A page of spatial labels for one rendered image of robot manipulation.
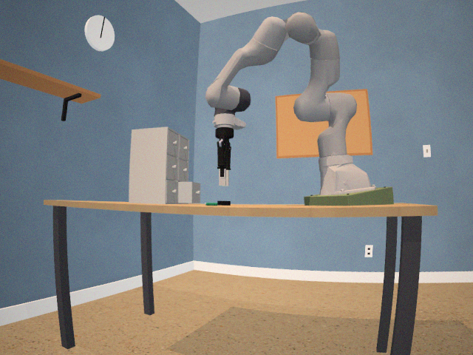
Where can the beige small chest of drawers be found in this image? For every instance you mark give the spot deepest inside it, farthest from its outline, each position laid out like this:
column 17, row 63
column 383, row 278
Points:
column 148, row 160

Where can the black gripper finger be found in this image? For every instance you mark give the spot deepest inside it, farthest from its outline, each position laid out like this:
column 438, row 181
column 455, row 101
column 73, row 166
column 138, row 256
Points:
column 228, row 163
column 221, row 153

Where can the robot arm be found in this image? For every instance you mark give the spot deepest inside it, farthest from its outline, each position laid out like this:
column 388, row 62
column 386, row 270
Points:
column 338, row 173

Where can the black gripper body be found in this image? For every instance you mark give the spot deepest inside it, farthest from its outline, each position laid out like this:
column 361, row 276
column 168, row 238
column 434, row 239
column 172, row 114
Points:
column 225, row 133

